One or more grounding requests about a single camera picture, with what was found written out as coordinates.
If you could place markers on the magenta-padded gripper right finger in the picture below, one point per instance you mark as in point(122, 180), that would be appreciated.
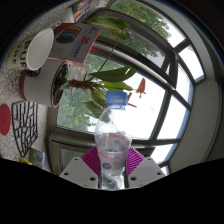
point(146, 171)

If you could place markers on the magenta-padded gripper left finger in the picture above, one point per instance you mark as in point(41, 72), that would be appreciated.
point(78, 171)

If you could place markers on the dark metal window frame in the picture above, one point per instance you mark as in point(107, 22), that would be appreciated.
point(171, 66)

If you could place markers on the red-flowered plant in white pot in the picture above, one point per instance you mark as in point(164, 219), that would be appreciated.
point(38, 86)

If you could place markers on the white mug with black lettering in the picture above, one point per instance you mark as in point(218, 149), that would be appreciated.
point(38, 50)

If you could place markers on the clear blue-capped water bottle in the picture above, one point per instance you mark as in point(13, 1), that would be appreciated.
point(112, 146)

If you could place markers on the red and white cardboard box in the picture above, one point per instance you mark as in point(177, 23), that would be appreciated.
point(75, 43)

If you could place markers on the flat round red coaster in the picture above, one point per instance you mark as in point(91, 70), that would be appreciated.
point(4, 119)

